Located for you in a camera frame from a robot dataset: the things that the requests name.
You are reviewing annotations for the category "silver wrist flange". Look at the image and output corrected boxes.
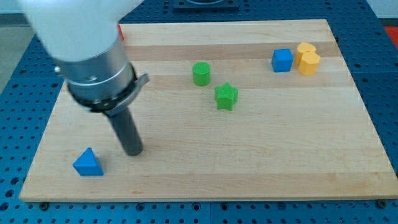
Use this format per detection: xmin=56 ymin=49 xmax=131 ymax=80
xmin=56 ymin=37 xmax=149 ymax=117

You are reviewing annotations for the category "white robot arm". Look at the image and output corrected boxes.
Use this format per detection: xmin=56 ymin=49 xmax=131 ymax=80
xmin=18 ymin=0 xmax=149 ymax=156

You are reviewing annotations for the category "blue triangle block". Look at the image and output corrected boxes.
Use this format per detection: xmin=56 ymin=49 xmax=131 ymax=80
xmin=73 ymin=147 xmax=104 ymax=176

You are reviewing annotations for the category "yellow hexagon block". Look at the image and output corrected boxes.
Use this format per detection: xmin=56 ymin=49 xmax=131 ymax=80
xmin=298 ymin=52 xmax=321 ymax=75

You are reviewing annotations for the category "blue cube block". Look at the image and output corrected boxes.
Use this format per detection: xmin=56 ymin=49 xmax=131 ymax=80
xmin=271 ymin=49 xmax=294 ymax=73

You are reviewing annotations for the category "yellow heart block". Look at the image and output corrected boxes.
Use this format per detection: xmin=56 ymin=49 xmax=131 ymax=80
xmin=294 ymin=42 xmax=317 ymax=65

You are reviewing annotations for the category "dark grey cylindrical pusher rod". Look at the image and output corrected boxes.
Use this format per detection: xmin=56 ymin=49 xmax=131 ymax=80
xmin=106 ymin=108 xmax=143 ymax=156

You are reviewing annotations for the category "dark mounting plate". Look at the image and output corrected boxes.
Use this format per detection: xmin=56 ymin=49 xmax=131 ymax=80
xmin=173 ymin=0 xmax=241 ymax=11

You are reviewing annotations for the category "green cylinder block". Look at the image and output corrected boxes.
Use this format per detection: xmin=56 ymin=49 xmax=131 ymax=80
xmin=192 ymin=62 xmax=211 ymax=86

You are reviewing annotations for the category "green star block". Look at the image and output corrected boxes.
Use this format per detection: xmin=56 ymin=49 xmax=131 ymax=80
xmin=215 ymin=82 xmax=239 ymax=111

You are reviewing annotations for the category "wooden board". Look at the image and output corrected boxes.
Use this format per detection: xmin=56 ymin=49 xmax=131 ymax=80
xmin=20 ymin=19 xmax=397 ymax=202

